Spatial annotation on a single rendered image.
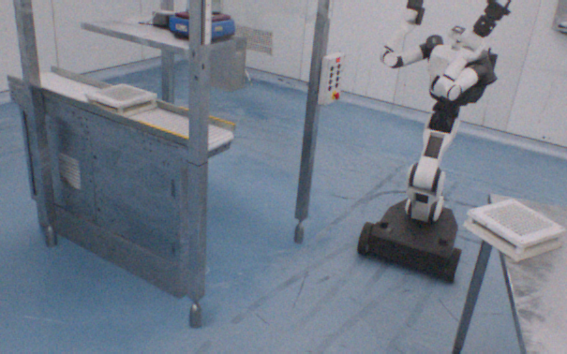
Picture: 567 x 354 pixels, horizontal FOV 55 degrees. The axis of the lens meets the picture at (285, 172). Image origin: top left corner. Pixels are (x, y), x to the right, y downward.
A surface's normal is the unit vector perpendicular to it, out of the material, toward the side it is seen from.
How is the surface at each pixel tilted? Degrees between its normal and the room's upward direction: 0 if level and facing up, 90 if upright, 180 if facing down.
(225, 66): 90
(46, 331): 0
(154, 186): 90
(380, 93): 90
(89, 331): 0
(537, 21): 90
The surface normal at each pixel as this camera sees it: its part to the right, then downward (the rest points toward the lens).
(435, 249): -0.24, -0.38
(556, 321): 0.08, -0.90
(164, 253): -0.54, 0.32
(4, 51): 0.84, 0.29
